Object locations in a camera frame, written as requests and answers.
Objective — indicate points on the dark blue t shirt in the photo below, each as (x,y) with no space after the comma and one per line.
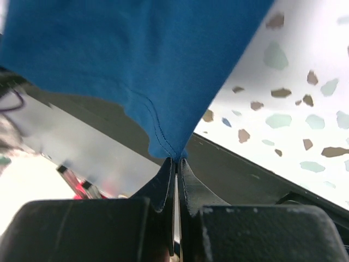
(162,61)

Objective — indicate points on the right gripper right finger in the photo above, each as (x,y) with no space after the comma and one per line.
(213,230)

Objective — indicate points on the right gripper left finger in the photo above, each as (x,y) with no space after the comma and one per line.
(139,228)

